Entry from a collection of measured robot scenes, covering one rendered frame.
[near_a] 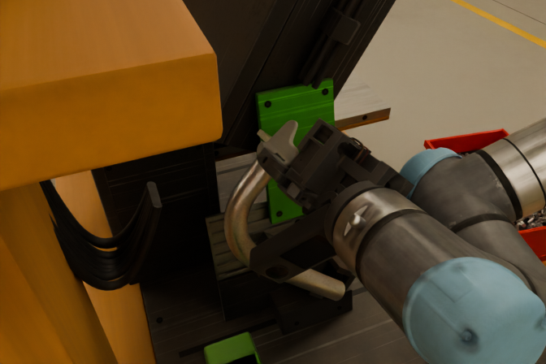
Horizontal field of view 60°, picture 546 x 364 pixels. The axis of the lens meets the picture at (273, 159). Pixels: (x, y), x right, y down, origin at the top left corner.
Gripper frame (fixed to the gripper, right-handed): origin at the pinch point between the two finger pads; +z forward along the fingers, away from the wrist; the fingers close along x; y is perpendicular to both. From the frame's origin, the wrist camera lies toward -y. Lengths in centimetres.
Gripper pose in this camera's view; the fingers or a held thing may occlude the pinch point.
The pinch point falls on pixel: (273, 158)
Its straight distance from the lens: 57.9
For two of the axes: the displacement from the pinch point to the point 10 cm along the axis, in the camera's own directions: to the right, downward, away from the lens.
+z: -3.5, -3.6, 8.7
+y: 6.0, -8.0, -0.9
